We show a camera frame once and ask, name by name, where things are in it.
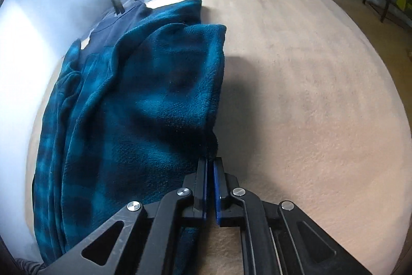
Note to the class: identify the teal plaid fleece shirt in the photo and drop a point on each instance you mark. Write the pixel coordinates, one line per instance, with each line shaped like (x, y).
(144, 101)

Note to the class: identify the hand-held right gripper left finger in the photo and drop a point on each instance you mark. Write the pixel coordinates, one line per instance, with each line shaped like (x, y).
(201, 178)

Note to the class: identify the beige blanket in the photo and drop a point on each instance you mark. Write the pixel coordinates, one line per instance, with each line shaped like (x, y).
(305, 85)

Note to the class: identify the person's left forearm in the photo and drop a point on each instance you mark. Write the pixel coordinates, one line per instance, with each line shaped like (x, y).
(25, 267)

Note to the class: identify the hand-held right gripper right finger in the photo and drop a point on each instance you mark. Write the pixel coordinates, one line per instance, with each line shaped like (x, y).
(217, 184)

